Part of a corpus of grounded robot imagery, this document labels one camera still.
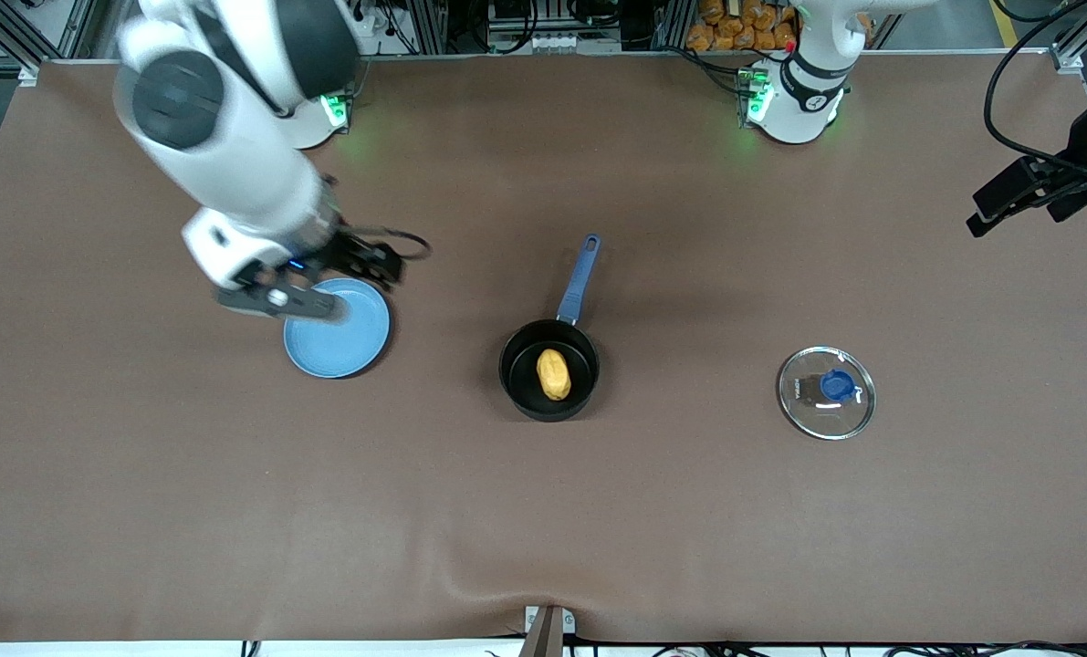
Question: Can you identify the black pot with blue handle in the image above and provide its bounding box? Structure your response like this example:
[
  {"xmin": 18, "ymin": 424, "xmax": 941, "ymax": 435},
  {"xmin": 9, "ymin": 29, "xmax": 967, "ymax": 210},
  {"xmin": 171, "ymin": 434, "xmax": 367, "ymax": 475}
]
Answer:
[{"xmin": 498, "ymin": 235, "xmax": 602, "ymax": 422}]

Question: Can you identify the crate of orange items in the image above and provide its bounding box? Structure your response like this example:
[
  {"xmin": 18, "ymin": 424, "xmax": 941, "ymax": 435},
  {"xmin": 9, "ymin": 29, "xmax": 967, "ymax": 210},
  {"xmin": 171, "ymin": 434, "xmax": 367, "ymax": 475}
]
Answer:
[{"xmin": 686, "ymin": 0, "xmax": 801, "ymax": 53}]

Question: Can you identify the brown table mat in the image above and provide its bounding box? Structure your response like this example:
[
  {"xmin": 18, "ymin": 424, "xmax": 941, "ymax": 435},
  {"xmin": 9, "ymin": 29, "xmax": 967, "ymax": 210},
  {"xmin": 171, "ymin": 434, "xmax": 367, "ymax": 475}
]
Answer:
[{"xmin": 0, "ymin": 50, "xmax": 1087, "ymax": 644}]

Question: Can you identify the round blue plate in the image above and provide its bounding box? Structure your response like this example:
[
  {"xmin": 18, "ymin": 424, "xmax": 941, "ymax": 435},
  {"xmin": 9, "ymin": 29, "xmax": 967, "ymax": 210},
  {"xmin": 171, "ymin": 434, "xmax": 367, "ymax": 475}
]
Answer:
[{"xmin": 284, "ymin": 278, "xmax": 392, "ymax": 380}]

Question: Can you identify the metal table clamp bracket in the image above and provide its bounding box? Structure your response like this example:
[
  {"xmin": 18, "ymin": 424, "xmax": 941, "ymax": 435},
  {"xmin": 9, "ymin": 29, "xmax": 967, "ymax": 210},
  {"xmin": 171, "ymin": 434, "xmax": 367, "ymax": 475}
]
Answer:
[{"xmin": 525, "ymin": 605, "xmax": 576, "ymax": 657}]

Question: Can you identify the glass lid with blue knob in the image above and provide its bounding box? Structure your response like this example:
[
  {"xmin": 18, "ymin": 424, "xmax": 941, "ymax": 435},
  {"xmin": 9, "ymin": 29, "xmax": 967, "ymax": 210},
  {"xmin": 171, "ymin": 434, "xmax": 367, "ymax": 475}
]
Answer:
[{"xmin": 777, "ymin": 346, "xmax": 876, "ymax": 441}]

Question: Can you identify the yellow potato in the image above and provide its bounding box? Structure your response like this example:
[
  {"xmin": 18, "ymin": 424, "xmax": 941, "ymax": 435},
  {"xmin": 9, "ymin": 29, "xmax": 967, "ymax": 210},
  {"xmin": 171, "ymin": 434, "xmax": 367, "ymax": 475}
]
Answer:
[{"xmin": 537, "ymin": 348, "xmax": 572, "ymax": 402}]

